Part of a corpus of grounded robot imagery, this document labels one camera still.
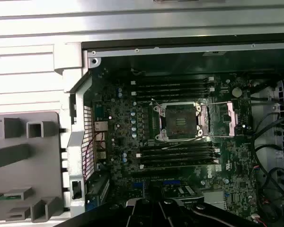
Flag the black PC case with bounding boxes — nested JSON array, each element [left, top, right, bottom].
[[61, 35, 284, 227]]

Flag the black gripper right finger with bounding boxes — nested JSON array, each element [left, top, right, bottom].
[[156, 184, 262, 227]]

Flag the black round cable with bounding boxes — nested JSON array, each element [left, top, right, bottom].
[[251, 111, 284, 175]]

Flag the grey parts rack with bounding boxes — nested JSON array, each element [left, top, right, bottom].
[[0, 111, 65, 224]]

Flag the CPU socket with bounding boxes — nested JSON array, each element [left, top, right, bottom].
[[159, 102, 202, 143]]

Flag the metal socket cover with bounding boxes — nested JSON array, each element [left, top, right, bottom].
[[198, 101, 239, 138]]

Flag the green motherboard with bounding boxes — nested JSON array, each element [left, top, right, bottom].
[[92, 68, 258, 227]]

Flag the black expansion slot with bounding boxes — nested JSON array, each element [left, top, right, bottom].
[[132, 168, 195, 177]]

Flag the thin metal locking lever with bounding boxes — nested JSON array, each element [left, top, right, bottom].
[[163, 138, 212, 150]]

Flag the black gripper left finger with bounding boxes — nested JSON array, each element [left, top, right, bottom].
[[68, 184, 158, 227]]

